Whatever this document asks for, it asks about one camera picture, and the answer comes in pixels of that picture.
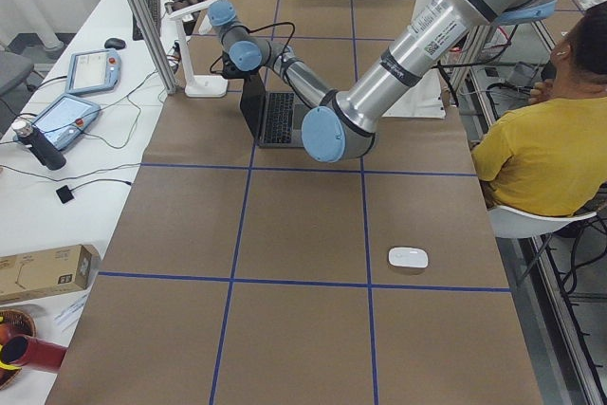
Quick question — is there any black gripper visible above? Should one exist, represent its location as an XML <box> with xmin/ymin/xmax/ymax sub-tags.
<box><xmin>221</xmin><ymin>54</ymin><xmax>259</xmax><ymax>80</ymax></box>

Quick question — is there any grey laptop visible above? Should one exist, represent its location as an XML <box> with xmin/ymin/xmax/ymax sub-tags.
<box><xmin>239</xmin><ymin>75</ymin><xmax>309</xmax><ymax>149</ymax></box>

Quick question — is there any white computer mouse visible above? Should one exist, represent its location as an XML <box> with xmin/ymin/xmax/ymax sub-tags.
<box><xmin>388</xmin><ymin>247</ymin><xmax>429</xmax><ymax>269</ymax></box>

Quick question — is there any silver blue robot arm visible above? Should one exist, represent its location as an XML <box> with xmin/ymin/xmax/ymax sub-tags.
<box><xmin>201</xmin><ymin>0</ymin><xmax>556</xmax><ymax>162</ymax></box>

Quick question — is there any white desk lamp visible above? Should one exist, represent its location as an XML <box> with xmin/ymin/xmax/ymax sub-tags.
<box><xmin>168</xmin><ymin>0</ymin><xmax>228</xmax><ymax>98</ymax></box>

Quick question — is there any black computer mouse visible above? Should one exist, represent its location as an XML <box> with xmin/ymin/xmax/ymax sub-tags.
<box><xmin>104</xmin><ymin>37</ymin><xmax>126</xmax><ymax>50</ymax></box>

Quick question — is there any black keyboard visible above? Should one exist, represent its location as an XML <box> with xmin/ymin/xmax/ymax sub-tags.
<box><xmin>132</xmin><ymin>0</ymin><xmax>162</xmax><ymax>42</ymax></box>

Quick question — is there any far blue teach pendant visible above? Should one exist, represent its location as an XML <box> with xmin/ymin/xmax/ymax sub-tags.
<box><xmin>65</xmin><ymin>48</ymin><xmax>121</xmax><ymax>95</ymax></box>

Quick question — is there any blue teach pendant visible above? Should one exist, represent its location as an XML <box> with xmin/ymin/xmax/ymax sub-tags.
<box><xmin>65</xmin><ymin>48</ymin><xmax>121</xmax><ymax>95</ymax></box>
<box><xmin>32</xmin><ymin>94</ymin><xmax>101</xmax><ymax>151</ymax></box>

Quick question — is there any near blue teach pendant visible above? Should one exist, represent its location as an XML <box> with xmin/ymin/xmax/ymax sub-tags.
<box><xmin>32</xmin><ymin>94</ymin><xmax>101</xmax><ymax>151</ymax></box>

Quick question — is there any small black square device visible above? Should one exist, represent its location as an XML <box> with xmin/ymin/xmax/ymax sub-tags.
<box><xmin>55</xmin><ymin>185</ymin><xmax>74</xmax><ymax>204</ymax></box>

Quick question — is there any black water bottle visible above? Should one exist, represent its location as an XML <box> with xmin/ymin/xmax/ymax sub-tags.
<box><xmin>11</xmin><ymin>119</ymin><xmax>66</xmax><ymax>171</ymax></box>

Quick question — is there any cardboard box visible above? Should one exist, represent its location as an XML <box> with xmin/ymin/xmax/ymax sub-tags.
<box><xmin>1</xmin><ymin>245</ymin><xmax>100</xmax><ymax>304</ymax></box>

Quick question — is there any white chair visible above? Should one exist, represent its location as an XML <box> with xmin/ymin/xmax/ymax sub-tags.
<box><xmin>487</xmin><ymin>203</ymin><xmax>599</xmax><ymax>287</ymax></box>

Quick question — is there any person in yellow shirt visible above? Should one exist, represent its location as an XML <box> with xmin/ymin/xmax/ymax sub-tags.
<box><xmin>471</xmin><ymin>3</ymin><xmax>606</xmax><ymax>217</ymax></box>

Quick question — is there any woven basket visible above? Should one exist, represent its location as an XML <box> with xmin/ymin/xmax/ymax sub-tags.
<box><xmin>1</xmin><ymin>308</ymin><xmax>36</xmax><ymax>389</ymax></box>

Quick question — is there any red cylinder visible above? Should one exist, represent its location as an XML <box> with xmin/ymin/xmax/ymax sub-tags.
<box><xmin>1</xmin><ymin>335</ymin><xmax>67</xmax><ymax>373</ymax></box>

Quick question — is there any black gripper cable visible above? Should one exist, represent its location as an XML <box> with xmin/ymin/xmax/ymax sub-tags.
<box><xmin>208</xmin><ymin>21</ymin><xmax>297</xmax><ymax>75</ymax></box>

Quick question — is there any aluminium frame post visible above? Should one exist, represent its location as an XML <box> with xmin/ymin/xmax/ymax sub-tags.
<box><xmin>127</xmin><ymin>0</ymin><xmax>177</xmax><ymax>95</ymax></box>

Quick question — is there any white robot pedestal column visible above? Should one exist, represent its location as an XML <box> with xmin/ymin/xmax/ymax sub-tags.
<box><xmin>383</xmin><ymin>0</ymin><xmax>447</xmax><ymax>120</ymax></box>

